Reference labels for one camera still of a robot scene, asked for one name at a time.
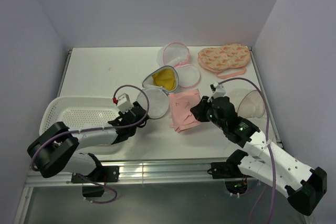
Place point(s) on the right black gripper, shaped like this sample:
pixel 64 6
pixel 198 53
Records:
pixel 199 109

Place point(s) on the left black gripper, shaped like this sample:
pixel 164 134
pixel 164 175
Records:
pixel 122 114

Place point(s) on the pink bra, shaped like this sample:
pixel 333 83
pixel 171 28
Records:
pixel 180 105

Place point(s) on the grey trimmed mesh laundry bag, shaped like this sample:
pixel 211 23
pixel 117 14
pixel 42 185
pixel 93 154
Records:
pixel 158 96

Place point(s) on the yellow bra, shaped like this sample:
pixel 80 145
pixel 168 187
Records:
pixel 165 78

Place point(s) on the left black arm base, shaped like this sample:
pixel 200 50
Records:
pixel 95 184

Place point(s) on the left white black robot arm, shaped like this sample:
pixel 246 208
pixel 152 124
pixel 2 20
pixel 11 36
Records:
pixel 59 148

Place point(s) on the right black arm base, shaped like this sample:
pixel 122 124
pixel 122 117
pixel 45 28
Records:
pixel 235 181

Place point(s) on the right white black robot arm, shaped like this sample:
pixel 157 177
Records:
pixel 257 157

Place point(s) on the clear mesh laundry bag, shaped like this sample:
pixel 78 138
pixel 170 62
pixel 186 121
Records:
pixel 247 103

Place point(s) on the peach patterned laundry bag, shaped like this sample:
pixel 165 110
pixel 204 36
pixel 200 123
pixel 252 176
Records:
pixel 225 62

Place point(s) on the pink trimmed mesh laundry bag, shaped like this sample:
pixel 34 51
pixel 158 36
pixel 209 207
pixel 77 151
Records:
pixel 177 55

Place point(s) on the white plastic basket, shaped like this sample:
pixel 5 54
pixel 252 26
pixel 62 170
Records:
pixel 79 112

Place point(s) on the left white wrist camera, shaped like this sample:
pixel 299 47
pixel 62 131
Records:
pixel 123 103

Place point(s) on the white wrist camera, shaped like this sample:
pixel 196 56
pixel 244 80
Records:
pixel 123 103
pixel 218 90

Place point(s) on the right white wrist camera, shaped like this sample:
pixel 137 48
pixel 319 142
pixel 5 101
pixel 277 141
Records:
pixel 218 90

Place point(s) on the aluminium mounting rail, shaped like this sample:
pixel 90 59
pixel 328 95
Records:
pixel 140 172

